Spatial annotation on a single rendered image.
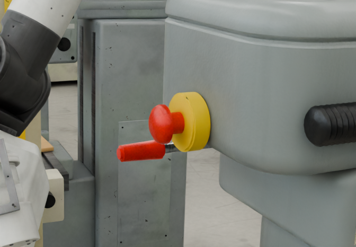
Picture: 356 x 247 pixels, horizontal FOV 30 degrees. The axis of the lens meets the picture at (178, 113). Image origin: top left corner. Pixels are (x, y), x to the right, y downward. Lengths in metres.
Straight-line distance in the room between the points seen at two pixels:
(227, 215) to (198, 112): 4.38
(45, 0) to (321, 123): 0.55
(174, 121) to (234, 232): 4.10
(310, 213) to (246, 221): 4.24
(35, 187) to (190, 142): 0.35
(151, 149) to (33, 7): 0.33
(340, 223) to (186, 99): 0.19
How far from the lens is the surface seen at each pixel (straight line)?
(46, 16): 0.99
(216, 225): 4.84
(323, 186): 0.67
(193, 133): 0.65
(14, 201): 0.79
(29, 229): 0.81
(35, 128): 2.46
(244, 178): 0.79
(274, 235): 0.83
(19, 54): 0.98
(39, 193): 0.97
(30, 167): 0.95
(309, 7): 0.59
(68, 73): 9.30
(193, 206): 5.15
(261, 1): 0.60
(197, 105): 0.65
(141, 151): 0.76
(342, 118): 0.57
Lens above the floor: 1.93
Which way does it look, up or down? 14 degrees down
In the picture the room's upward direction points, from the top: 2 degrees clockwise
